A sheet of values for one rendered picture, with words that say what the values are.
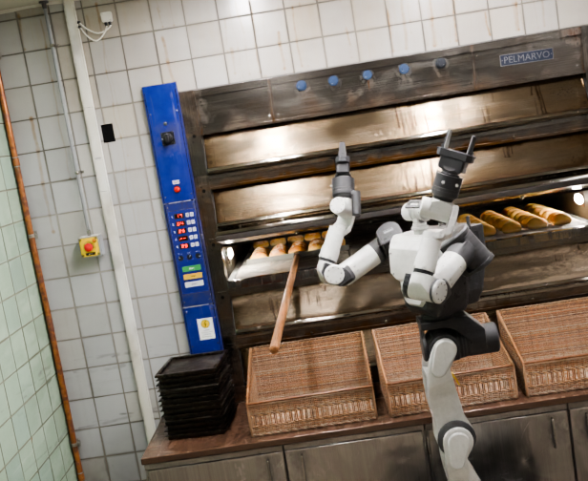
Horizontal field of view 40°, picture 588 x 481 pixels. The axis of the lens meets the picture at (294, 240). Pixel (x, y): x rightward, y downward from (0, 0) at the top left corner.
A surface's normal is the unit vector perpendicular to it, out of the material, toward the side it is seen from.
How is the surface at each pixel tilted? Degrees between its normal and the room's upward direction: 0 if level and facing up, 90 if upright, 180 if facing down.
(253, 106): 92
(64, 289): 90
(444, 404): 90
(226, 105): 90
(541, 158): 70
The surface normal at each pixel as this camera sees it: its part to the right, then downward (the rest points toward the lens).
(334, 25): -0.02, 0.14
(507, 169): -0.07, -0.21
